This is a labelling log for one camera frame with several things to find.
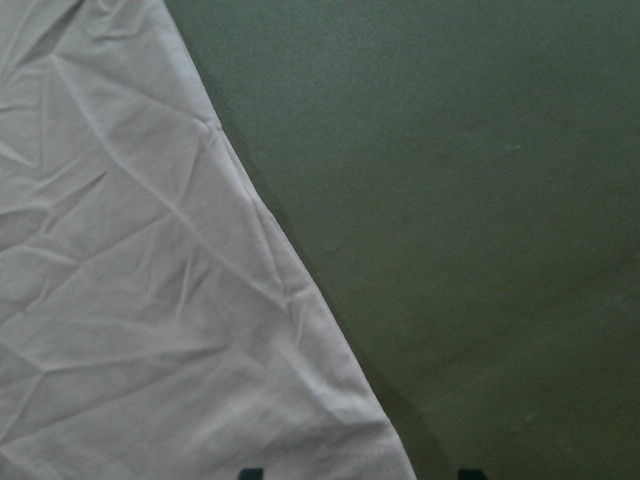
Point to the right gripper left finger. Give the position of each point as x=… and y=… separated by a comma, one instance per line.
x=251, y=473

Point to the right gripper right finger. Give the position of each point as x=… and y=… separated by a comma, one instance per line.
x=471, y=474

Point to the pink Snoopy t-shirt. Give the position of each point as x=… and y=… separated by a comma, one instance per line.
x=156, y=323

